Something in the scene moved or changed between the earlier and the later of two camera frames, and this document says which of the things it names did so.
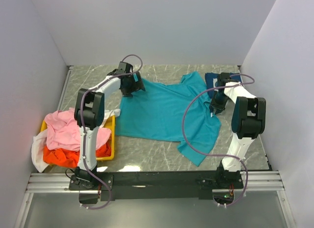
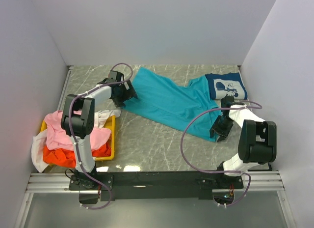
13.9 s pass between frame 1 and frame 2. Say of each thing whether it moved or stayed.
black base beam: stayed
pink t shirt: stayed
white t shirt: stayed
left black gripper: moved
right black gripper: moved
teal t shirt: moved
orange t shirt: stayed
